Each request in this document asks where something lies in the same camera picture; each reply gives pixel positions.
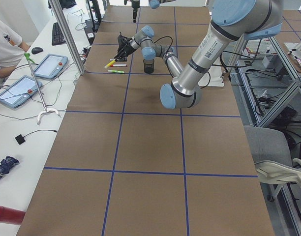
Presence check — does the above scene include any black mesh pen holder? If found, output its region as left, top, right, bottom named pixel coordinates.
left=143, top=59, right=154, bottom=74

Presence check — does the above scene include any green handled reacher grabber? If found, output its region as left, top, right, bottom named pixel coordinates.
left=24, top=53, right=60, bottom=125

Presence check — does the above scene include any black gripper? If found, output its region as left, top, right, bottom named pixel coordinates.
left=131, top=0, right=140, bottom=23
left=114, top=37, right=137, bottom=61

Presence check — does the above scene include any yellow highlighter pen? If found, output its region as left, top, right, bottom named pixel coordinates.
left=104, top=60, right=116, bottom=69

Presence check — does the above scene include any far teach pendant tablet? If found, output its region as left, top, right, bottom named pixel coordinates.
left=34, top=54, right=68, bottom=80

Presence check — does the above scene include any folded blue umbrella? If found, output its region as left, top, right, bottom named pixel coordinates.
left=0, top=156, right=20, bottom=180

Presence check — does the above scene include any small black square device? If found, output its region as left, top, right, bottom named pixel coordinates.
left=15, top=134, right=26, bottom=145

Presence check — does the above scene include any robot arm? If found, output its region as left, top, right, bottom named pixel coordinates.
left=114, top=0, right=284, bottom=109
left=130, top=0, right=173, bottom=23

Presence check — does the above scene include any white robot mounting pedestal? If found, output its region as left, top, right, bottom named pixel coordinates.
left=198, top=66, right=224, bottom=87

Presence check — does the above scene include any teach pendant tablet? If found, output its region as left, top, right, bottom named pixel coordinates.
left=34, top=54, right=68, bottom=80
left=0, top=76, right=37, bottom=109

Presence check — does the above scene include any black computer mouse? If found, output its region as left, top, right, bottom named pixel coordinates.
left=31, top=47, right=43, bottom=55

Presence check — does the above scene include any black keyboard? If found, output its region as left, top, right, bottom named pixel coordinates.
left=52, top=22, right=65, bottom=46

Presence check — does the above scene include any red cylinder bottle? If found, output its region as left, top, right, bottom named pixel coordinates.
left=0, top=206, right=26, bottom=225

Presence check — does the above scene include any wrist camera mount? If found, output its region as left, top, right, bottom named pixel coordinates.
left=117, top=32, right=129, bottom=51

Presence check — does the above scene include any aluminium frame post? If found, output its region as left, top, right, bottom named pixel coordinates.
left=49, top=0, right=85, bottom=75

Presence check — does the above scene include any green highlighter pen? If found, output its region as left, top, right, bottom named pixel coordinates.
left=108, top=70, right=125, bottom=74

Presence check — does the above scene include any person in white shirt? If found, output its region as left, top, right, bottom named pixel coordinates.
left=0, top=20, right=30, bottom=79

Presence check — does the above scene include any near teach pendant tablet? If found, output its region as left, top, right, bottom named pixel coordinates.
left=0, top=76, right=37, bottom=109

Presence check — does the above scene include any grey office chair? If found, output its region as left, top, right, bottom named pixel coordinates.
left=244, top=126, right=301, bottom=202

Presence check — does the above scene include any red white marker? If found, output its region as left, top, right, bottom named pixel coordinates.
left=110, top=64, right=127, bottom=67

